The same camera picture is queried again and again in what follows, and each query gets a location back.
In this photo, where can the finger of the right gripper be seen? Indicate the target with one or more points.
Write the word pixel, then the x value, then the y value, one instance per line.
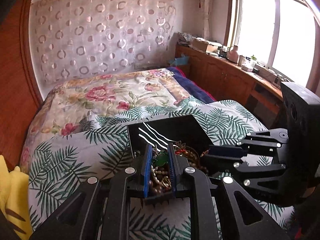
pixel 261 182
pixel 271 143

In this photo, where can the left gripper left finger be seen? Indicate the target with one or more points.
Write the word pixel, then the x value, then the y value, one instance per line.
pixel 99 209

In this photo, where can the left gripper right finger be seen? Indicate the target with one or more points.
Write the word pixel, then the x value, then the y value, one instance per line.
pixel 219 208

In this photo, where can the black jewelry box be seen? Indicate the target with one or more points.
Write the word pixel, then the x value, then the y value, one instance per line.
pixel 163 183

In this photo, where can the green stone silver jewelry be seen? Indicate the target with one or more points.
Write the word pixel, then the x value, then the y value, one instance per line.
pixel 159 158

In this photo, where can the palm leaf print blanket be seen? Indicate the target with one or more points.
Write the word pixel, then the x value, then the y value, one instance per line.
pixel 99 147

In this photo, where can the wooden window cabinet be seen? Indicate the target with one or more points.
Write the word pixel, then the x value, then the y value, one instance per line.
pixel 224 80

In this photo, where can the pink ceramic jar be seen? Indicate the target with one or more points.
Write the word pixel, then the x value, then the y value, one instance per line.
pixel 232 54

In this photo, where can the yellow plush toy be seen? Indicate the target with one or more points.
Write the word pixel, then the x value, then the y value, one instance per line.
pixel 15 218

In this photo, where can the navy blue blanket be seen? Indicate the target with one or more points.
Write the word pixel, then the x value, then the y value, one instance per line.
pixel 191 87

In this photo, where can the floral quilt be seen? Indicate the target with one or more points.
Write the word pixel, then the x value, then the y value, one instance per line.
pixel 67 104

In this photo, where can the cardboard box on cabinet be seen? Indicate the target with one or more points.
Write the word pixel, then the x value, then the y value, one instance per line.
pixel 204 45

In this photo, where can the blue tissue pack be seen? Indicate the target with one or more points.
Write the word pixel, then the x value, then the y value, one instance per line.
pixel 179 61

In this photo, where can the pink circle pattern curtain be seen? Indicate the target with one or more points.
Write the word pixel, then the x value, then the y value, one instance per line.
pixel 71 39

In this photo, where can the window with brown frame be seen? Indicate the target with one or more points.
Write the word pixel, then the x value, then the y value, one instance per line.
pixel 282 35

